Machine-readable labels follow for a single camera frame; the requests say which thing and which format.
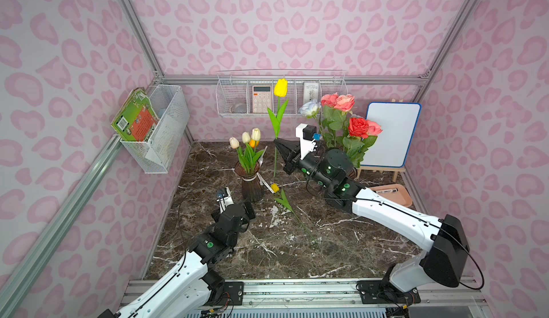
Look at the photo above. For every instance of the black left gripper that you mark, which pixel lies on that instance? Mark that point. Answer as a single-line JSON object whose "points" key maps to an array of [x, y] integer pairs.
{"points": [[227, 209]]}

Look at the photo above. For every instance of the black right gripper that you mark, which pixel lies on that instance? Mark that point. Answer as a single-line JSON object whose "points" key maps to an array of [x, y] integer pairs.
{"points": [[296, 156]]}

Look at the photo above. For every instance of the white artificial tulip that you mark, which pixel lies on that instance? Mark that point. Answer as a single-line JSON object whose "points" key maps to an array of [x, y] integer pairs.
{"points": [[256, 154], [247, 150]]}

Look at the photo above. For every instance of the pink artificial rose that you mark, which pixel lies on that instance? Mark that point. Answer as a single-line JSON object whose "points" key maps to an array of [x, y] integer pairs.
{"points": [[328, 103], [343, 106]]}

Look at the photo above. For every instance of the pink artificial tulip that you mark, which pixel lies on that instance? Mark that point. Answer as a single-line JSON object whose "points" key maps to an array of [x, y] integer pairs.
{"points": [[235, 144]]}

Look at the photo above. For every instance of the yellow artificial tulip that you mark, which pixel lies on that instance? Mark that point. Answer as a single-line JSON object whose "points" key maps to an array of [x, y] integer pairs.
{"points": [[279, 92], [281, 198]]}

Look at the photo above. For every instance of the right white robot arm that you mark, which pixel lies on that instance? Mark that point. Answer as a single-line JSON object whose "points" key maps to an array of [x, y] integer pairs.
{"points": [[444, 245]]}

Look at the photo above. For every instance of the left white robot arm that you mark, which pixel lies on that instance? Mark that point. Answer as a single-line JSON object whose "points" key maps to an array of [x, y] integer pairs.
{"points": [[193, 282]]}

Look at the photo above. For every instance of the left red glass vase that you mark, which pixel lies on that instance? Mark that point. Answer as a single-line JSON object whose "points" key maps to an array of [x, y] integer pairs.
{"points": [[251, 186]]}

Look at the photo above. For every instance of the red glass vase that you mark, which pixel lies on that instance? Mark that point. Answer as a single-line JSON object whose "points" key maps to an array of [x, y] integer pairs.
{"points": [[352, 173], [251, 186]]}

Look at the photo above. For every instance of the white remote control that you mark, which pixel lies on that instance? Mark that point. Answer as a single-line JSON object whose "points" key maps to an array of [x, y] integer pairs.
{"points": [[311, 91]]}

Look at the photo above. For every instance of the pink calculator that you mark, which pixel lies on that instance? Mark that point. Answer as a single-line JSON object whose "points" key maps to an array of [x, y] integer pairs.
{"points": [[261, 99]]}

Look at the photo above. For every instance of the round metal tin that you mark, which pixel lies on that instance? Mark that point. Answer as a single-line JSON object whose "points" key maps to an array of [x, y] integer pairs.
{"points": [[239, 108]]}

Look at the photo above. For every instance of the right red glass vase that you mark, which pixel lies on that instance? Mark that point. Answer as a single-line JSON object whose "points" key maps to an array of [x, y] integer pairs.
{"points": [[352, 173]]}

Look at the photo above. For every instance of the black white whiteboard marker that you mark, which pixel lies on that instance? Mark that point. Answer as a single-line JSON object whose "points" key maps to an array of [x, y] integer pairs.
{"points": [[387, 191]]}

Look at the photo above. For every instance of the blue framed whiteboard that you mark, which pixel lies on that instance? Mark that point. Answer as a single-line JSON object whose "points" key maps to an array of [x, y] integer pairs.
{"points": [[390, 134]]}

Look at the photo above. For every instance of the white mesh side basket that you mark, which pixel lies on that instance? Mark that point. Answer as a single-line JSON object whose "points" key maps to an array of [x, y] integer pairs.
{"points": [[156, 155]]}

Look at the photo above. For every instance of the pink plastic tray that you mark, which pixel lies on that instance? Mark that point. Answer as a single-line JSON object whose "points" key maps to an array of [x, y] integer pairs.
{"points": [[402, 197]]}

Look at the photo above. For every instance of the green red book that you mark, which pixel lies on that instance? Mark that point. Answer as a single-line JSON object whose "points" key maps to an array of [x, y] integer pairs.
{"points": [[136, 120]]}

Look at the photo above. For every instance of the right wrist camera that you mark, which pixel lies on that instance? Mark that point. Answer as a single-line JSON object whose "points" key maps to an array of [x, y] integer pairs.
{"points": [[308, 139]]}

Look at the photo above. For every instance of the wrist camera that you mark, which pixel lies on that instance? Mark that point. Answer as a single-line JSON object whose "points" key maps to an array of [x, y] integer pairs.
{"points": [[224, 198], [308, 139]]}

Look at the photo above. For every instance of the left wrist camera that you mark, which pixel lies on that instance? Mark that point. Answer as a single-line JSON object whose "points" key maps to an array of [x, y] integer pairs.
{"points": [[224, 198]]}

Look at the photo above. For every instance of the white wire wall basket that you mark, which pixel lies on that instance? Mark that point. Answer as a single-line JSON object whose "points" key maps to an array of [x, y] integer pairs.
{"points": [[235, 85]]}

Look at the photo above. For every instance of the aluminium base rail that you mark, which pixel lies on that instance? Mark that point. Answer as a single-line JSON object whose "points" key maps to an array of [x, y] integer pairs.
{"points": [[322, 292]]}

